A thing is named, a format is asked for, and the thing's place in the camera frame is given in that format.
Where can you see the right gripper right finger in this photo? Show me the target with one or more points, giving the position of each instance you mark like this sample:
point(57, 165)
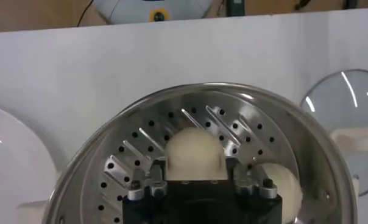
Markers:
point(248, 182)

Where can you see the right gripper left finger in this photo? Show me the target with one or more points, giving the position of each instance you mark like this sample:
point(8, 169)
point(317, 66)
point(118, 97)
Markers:
point(158, 175)

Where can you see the white steamed baozi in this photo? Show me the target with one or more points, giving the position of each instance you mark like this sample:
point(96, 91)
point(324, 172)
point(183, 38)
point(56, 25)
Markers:
point(193, 152)
point(284, 185)

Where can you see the glass pot lid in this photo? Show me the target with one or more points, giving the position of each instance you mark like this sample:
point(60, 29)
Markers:
point(339, 103)

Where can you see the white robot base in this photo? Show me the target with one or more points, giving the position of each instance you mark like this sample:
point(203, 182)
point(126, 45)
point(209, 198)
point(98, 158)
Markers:
point(135, 10)

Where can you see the stainless steel steamer basket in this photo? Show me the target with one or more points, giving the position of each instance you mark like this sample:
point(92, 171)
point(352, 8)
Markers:
point(287, 128)

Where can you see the white round plate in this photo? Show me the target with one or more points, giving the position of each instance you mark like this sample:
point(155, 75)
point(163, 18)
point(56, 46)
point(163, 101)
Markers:
point(13, 167)

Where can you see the dark green device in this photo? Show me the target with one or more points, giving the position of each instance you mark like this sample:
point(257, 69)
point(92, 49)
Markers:
point(235, 7)

